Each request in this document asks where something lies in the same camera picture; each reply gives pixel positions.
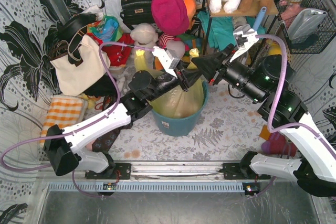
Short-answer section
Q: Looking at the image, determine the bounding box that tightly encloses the yellow trash bag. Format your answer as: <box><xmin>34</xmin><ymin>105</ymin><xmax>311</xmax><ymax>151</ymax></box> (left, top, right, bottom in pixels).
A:
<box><xmin>133</xmin><ymin>49</ymin><xmax>204</xmax><ymax>119</ymax></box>

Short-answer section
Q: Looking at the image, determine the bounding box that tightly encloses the teal trash bin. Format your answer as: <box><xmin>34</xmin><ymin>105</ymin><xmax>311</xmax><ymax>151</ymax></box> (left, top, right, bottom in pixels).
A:
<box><xmin>152</xmin><ymin>81</ymin><xmax>208</xmax><ymax>137</ymax></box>

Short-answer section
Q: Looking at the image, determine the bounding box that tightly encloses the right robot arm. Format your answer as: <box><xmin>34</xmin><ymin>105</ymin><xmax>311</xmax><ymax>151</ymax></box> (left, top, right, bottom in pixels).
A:
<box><xmin>192</xmin><ymin>44</ymin><xmax>335</xmax><ymax>197</ymax></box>

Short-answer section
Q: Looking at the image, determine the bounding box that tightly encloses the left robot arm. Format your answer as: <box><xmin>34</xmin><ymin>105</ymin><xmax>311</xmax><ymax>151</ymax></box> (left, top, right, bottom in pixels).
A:
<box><xmin>44</xmin><ymin>63</ymin><xmax>202</xmax><ymax>176</ymax></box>

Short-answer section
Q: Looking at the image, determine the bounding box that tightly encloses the rainbow striped bag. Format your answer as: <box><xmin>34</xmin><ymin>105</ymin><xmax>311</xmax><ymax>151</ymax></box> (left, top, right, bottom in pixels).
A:
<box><xmin>154</xmin><ymin>34</ymin><xmax>203</xmax><ymax>70</ymax></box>

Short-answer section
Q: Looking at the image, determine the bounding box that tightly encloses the magenta fabric bag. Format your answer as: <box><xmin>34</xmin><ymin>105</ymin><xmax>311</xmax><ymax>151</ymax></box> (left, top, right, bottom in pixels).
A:
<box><xmin>151</xmin><ymin>0</ymin><xmax>189</xmax><ymax>36</ymax></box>

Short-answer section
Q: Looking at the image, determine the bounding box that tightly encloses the colourful printed bag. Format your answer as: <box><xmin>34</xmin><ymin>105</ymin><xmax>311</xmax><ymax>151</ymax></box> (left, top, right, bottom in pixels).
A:
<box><xmin>87</xmin><ymin>16</ymin><xmax>123</xmax><ymax>45</ymax></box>

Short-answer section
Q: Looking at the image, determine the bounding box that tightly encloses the cream canvas tote bag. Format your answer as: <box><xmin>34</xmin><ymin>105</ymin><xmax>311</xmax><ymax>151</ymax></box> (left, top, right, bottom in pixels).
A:
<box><xmin>50</xmin><ymin>35</ymin><xmax>110</xmax><ymax>97</ymax></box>

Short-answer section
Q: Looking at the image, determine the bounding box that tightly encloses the teal folded cloth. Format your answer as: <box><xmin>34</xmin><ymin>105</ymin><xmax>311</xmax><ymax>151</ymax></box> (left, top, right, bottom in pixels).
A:
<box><xmin>197</xmin><ymin>12</ymin><xmax>266</xmax><ymax>50</ymax></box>

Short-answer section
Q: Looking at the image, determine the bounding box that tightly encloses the pink white plush doll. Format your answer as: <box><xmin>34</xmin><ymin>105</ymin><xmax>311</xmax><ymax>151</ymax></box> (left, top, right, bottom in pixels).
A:
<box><xmin>159</xmin><ymin>33</ymin><xmax>190</xmax><ymax>59</ymax></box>

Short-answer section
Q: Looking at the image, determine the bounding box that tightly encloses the red cloth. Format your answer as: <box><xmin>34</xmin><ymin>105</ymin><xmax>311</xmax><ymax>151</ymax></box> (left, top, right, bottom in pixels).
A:
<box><xmin>102</xmin><ymin>33</ymin><xmax>134</xmax><ymax>67</ymax></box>

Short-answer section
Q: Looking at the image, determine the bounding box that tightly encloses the wooden metal shelf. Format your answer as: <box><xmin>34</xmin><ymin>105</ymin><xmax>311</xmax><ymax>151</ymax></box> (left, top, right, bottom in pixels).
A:
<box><xmin>197</xmin><ymin>0</ymin><xmax>280</xmax><ymax>69</ymax></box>

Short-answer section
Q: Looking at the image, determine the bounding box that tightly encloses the orange plush toy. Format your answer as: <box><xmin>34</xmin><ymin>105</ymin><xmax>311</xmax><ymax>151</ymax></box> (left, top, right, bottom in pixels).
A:
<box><xmin>183</xmin><ymin>0</ymin><xmax>196</xmax><ymax>28</ymax></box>

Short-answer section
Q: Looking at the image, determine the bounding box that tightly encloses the black leather handbag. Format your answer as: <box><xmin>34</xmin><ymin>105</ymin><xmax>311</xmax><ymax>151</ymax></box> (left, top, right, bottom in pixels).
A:
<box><xmin>120</xmin><ymin>0</ymin><xmax>155</xmax><ymax>30</ymax></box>

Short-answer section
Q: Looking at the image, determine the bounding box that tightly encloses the silver foil pouch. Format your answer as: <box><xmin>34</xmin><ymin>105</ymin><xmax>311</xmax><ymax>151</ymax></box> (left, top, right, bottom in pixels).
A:
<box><xmin>287</xmin><ymin>8</ymin><xmax>328</xmax><ymax>40</ymax></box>

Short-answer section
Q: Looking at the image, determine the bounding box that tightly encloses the brown patterned necktie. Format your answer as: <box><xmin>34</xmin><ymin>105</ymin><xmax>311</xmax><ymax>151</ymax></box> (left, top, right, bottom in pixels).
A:
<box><xmin>92</xmin><ymin>123</ymin><xmax>133</xmax><ymax>152</ymax></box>

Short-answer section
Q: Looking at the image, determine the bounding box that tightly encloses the orange checkered towel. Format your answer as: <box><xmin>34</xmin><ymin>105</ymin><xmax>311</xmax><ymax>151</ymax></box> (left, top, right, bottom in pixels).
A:
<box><xmin>40</xmin><ymin>95</ymin><xmax>88</xmax><ymax>137</ymax></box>

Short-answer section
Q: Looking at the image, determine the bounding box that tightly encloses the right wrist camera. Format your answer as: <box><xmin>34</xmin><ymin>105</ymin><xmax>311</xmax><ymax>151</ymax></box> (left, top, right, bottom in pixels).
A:
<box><xmin>230</xmin><ymin>24</ymin><xmax>259</xmax><ymax>62</ymax></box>

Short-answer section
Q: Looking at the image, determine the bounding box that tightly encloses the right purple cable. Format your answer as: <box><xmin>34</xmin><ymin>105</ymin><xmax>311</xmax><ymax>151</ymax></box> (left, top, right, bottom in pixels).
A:
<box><xmin>256</xmin><ymin>34</ymin><xmax>336</xmax><ymax>198</ymax></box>

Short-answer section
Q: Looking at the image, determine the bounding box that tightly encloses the purple cable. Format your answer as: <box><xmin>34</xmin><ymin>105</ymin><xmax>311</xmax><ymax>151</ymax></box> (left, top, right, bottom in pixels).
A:
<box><xmin>0</xmin><ymin>41</ymin><xmax>155</xmax><ymax>198</ymax></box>
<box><xmin>256</xmin><ymin>34</ymin><xmax>336</xmax><ymax>198</ymax></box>

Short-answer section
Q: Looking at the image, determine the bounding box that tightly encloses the black wire basket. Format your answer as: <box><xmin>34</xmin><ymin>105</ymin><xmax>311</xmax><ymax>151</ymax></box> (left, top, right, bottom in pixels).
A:
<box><xmin>275</xmin><ymin>0</ymin><xmax>335</xmax><ymax>55</ymax></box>

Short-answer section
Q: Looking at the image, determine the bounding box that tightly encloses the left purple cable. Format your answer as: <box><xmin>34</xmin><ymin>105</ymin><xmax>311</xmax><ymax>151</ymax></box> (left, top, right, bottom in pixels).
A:
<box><xmin>0</xmin><ymin>41</ymin><xmax>155</xmax><ymax>198</ymax></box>

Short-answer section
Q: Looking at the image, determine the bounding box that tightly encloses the aluminium front rail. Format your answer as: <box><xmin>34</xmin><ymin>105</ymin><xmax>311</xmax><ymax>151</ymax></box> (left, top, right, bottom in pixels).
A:
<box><xmin>38</xmin><ymin>160</ymin><xmax>322</xmax><ymax>182</ymax></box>

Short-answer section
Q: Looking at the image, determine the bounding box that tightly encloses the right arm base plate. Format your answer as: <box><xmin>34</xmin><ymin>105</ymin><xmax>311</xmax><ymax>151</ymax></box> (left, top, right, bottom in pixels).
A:
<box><xmin>219</xmin><ymin>162</ymin><xmax>271</xmax><ymax>180</ymax></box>

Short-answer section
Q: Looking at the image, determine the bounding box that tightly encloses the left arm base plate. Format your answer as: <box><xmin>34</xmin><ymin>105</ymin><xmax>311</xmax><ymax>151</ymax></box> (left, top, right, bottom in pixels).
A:
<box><xmin>85</xmin><ymin>163</ymin><xmax>131</xmax><ymax>180</ymax></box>

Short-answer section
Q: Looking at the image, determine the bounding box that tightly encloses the grey cable duct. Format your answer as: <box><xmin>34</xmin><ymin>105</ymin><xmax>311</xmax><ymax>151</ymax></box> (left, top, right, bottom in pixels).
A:
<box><xmin>49</xmin><ymin>182</ymin><xmax>244</xmax><ymax>193</ymax></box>

